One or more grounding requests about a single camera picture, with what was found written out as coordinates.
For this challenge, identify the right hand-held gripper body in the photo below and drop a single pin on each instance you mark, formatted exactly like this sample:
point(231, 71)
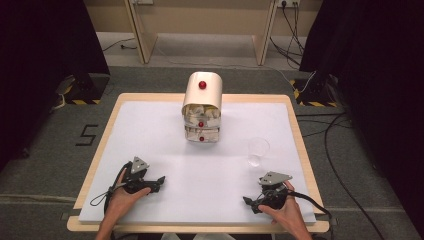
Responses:
point(274, 179)

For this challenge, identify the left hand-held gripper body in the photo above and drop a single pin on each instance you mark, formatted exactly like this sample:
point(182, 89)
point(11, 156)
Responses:
point(139, 165)

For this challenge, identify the person's right hand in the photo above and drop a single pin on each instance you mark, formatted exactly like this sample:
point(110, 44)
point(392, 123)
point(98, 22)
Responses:
point(286, 215)

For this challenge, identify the person's left hand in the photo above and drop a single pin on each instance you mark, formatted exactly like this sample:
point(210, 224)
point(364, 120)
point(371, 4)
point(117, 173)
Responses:
point(124, 200)

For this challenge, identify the clear glass cup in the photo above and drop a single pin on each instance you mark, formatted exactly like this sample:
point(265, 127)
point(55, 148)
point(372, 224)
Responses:
point(257, 150)

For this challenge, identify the white table mat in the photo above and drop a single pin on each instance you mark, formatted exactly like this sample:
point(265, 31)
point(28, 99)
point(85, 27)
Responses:
point(200, 186)

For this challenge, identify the wooden table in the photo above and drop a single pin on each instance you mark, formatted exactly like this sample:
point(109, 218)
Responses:
point(100, 140)

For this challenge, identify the white drawer box red knobs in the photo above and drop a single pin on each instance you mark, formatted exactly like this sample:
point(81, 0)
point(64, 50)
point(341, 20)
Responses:
point(202, 106)

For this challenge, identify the stand base with striped tape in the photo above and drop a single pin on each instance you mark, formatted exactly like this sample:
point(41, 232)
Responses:
point(85, 88)
point(311, 90)

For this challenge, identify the black curtain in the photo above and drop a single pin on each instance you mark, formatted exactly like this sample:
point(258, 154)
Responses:
point(376, 66)
point(40, 66)

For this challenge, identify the wooden desk frame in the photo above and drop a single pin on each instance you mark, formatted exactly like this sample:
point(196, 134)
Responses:
point(146, 40)

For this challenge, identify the white wall socket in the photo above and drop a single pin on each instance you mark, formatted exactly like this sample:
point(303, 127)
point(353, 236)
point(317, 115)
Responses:
point(142, 1)
point(288, 2)

